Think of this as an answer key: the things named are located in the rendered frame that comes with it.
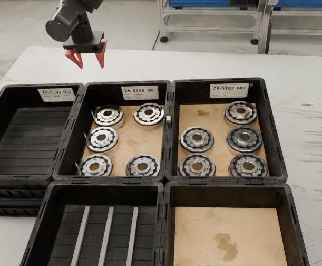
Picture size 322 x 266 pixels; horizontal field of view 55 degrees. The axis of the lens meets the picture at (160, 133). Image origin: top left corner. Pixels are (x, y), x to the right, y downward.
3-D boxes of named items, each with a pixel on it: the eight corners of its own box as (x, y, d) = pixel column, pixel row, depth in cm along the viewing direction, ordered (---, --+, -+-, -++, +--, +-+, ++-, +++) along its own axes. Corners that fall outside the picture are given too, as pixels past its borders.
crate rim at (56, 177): (87, 87, 109) (85, 82, 107) (172, 85, 106) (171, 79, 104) (52, 184, 83) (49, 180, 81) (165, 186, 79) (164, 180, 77)
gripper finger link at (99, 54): (108, 74, 88) (100, 46, 81) (84, 75, 89) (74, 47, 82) (112, 60, 93) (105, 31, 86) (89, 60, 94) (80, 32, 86)
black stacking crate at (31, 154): (18, 109, 119) (5, 86, 111) (93, 107, 116) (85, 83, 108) (-31, 201, 93) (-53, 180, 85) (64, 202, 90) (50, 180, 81)
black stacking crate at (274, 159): (174, 106, 113) (172, 81, 104) (257, 104, 109) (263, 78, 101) (168, 203, 86) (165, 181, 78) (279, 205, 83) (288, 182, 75)
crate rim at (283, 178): (172, 85, 106) (171, 79, 104) (262, 82, 102) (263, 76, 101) (165, 186, 79) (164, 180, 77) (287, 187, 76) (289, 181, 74)
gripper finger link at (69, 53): (96, 75, 89) (87, 47, 82) (72, 75, 90) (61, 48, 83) (100, 60, 93) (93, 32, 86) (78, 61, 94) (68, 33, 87)
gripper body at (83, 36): (100, 50, 82) (93, 25, 77) (64, 51, 84) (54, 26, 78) (105, 36, 86) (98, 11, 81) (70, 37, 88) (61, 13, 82)
